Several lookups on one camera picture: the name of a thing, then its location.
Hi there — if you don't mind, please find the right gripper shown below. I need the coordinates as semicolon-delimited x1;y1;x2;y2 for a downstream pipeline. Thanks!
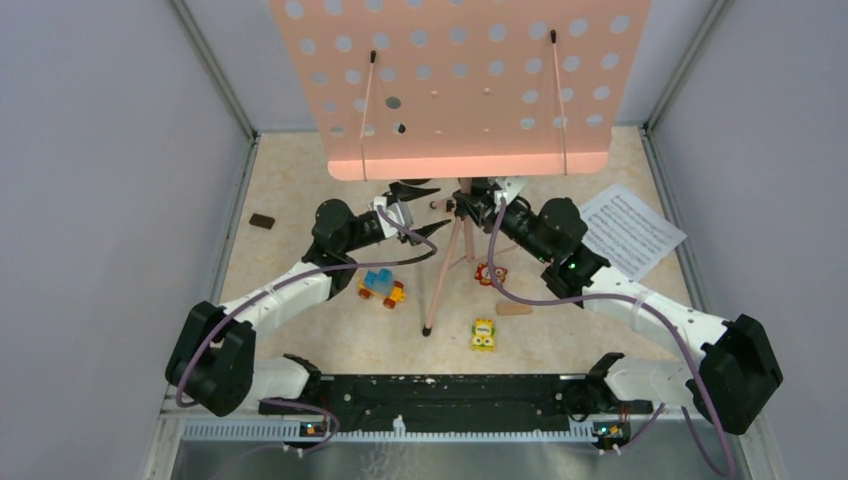
454;185;553;265

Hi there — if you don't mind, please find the left microphone on stand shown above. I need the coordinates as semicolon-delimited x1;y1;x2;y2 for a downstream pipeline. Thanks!
400;179;430;186

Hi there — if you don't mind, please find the yellow owl toy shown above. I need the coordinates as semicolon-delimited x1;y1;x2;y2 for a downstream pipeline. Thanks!
471;318;496;352

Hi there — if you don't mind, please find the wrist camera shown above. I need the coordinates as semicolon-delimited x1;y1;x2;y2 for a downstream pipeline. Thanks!
493;176;530;202
369;196;414;241

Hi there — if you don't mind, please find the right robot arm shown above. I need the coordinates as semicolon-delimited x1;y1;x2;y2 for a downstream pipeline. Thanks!
452;185;784;435

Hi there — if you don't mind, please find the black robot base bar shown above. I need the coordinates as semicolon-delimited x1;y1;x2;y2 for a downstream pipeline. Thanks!
304;374;619;433

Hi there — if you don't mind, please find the red owl toy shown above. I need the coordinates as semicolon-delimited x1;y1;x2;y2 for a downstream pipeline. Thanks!
474;263;509;286

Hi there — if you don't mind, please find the pink music stand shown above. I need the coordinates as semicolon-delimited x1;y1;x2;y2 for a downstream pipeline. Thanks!
268;0;654;338

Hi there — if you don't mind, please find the toy block car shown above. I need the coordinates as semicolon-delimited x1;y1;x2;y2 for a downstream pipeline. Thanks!
358;268;406;309

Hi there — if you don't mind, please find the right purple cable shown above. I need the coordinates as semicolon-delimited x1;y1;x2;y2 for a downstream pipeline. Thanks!
486;197;738;480

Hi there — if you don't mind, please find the wooden block near owl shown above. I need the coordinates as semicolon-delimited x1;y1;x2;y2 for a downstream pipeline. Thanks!
495;301;533;317

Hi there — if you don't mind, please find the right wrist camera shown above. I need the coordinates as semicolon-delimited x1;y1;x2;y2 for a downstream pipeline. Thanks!
493;176;530;202

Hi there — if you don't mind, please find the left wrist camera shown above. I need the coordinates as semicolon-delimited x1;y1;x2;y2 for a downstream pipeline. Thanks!
369;196;414;241

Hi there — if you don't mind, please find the small brown flat block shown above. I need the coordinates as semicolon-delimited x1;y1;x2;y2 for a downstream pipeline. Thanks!
248;213;276;230

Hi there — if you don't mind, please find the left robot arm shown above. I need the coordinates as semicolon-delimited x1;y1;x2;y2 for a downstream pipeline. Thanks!
165;182;446;417

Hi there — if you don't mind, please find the sheet music page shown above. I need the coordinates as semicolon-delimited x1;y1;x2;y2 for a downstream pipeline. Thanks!
580;184;687;281

